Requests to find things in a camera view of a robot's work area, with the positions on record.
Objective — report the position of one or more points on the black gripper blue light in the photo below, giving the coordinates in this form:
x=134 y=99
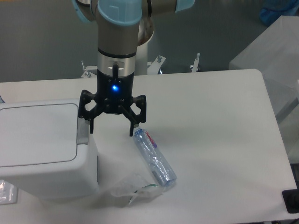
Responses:
x=115 y=93

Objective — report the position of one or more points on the white trash can lid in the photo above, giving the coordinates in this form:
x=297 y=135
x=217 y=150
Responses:
x=39 y=134

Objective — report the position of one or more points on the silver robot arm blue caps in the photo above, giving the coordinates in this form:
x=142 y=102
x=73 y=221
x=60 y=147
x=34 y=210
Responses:
x=118 y=24

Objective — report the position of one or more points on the white trash can body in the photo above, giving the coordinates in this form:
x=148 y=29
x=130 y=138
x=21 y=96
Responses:
x=78 y=177

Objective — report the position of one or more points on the crumpled clear plastic wrapper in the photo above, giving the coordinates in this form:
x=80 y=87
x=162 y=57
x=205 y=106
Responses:
x=134 y=188

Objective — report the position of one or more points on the clear plastic water bottle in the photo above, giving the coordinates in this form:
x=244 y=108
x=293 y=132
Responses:
x=158 y=165

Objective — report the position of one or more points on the clear plastic bag lower left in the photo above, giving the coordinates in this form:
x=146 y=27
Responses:
x=8 y=193

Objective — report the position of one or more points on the blue bag top right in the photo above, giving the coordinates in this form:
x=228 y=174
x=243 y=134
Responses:
x=273 y=9

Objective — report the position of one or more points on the black device at table edge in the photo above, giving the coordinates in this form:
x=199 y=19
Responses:
x=291 y=199

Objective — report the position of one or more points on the white metal base frame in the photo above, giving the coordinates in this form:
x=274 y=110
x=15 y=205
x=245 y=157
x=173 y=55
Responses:
x=152 y=68

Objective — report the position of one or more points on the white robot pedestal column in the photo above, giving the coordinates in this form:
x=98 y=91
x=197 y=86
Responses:
x=146 y=31

